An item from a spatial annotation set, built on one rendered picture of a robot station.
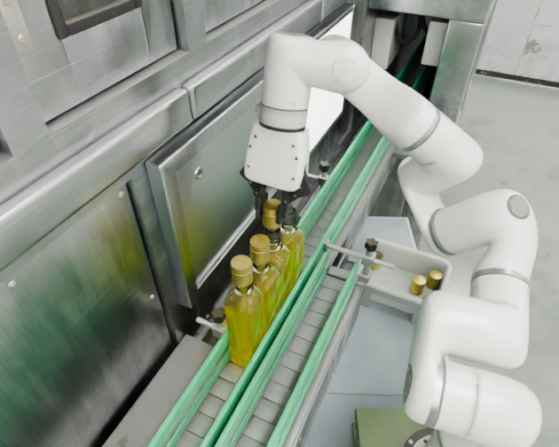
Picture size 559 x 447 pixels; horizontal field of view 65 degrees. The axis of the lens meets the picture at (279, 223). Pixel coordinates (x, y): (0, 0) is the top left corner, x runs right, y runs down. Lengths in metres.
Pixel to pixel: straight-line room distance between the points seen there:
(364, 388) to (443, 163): 0.55
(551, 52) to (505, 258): 3.85
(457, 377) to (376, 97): 0.45
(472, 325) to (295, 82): 0.43
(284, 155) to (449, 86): 1.07
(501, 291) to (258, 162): 0.42
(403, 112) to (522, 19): 3.75
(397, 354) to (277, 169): 0.60
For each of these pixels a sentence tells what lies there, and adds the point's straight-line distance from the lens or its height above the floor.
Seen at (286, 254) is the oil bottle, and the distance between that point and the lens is 0.84.
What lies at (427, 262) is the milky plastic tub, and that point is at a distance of 1.25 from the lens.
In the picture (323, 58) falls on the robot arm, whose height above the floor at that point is 1.45.
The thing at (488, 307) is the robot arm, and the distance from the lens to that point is 0.72.
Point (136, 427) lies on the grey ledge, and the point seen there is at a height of 0.88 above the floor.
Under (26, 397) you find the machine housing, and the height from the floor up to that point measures 1.12.
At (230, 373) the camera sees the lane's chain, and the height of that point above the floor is 0.88.
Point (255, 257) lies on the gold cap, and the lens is 0.76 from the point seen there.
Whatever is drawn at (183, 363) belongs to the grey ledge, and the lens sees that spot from 0.95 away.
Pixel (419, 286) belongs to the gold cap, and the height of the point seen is 0.81.
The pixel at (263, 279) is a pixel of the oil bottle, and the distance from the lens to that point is 0.79.
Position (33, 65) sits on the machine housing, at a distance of 0.56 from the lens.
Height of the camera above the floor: 1.68
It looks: 42 degrees down
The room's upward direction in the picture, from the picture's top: straight up
